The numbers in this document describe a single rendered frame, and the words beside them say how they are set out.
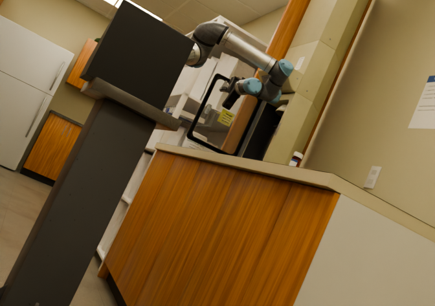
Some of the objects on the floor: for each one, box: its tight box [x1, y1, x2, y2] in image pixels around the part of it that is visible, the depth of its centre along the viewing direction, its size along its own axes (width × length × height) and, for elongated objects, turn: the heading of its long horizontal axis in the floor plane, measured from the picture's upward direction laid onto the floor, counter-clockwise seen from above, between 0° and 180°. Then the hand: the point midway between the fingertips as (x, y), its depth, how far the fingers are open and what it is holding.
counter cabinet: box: [97, 149, 435, 306], centre depth 235 cm, size 67×205×90 cm, turn 96°
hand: (224, 93), depth 258 cm, fingers open, 6 cm apart
